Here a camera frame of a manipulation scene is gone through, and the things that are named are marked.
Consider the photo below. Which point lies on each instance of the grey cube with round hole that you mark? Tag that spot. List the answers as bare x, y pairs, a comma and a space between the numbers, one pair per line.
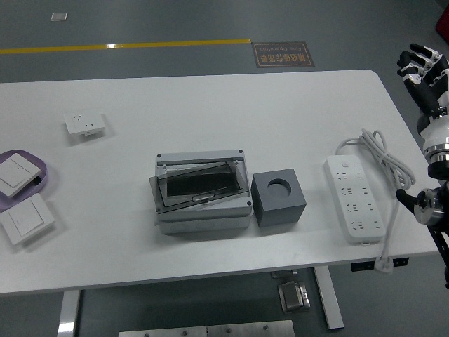
280, 214

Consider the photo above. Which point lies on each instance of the black table control panel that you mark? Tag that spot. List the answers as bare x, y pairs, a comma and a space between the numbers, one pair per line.
361, 266

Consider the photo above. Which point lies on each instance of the yellow floor tape line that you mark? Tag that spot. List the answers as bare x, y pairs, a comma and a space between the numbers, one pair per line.
140, 45

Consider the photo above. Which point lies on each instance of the small silver floor plate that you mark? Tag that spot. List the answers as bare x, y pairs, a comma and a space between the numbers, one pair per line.
59, 17

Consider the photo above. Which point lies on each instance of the white wall socket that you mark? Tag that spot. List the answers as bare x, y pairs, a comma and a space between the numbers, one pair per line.
84, 123

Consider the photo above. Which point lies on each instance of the silver metal floor box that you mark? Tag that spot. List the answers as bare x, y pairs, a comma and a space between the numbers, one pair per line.
294, 296

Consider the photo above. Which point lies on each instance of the red object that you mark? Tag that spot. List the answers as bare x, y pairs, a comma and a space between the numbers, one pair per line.
442, 22

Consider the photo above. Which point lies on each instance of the white power strip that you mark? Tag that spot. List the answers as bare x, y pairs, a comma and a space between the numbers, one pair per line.
354, 200

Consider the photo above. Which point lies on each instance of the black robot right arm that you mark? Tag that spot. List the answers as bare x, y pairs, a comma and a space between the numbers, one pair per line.
426, 207

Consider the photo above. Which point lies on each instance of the grey metal base plate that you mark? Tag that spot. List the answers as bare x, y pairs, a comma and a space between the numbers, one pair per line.
163, 332

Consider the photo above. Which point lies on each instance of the transparent box flap lid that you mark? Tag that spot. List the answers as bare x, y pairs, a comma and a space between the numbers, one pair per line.
196, 184

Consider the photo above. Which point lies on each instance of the metal bracket under table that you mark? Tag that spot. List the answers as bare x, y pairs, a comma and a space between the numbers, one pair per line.
284, 274

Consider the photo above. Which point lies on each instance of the grey plastic junction box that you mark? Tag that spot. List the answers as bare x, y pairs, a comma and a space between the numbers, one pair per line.
203, 224

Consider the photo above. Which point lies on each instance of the purple tray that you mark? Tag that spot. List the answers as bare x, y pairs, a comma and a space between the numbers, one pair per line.
43, 179

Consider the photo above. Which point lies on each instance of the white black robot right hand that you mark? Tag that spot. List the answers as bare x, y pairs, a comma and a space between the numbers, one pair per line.
426, 91

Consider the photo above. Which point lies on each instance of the brown floor sign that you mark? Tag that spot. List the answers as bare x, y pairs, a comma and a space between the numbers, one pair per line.
284, 54

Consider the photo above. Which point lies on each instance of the white wall switch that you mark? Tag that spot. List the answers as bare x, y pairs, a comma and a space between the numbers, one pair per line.
15, 173
26, 219

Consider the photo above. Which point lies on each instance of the white table leg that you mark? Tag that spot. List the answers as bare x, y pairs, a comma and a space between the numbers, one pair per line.
329, 302
68, 312

